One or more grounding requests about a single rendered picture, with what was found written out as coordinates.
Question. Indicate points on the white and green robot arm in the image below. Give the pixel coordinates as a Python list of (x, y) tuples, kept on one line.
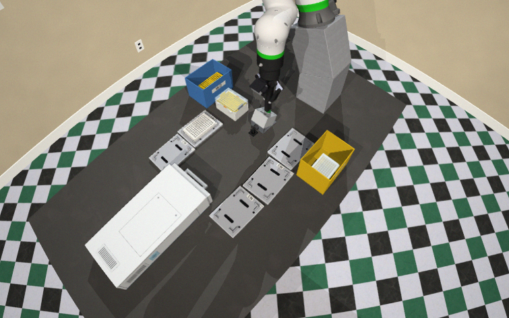
[(272, 29)]

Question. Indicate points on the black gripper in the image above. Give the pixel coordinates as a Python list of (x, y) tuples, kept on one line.
[(270, 96)]

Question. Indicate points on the yellow bin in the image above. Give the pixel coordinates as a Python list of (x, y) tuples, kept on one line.
[(333, 147)]

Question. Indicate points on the blue box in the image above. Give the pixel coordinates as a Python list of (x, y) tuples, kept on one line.
[(206, 97)]

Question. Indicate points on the yellow plate with grid of dark holes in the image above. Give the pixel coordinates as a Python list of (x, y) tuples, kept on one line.
[(211, 79)]

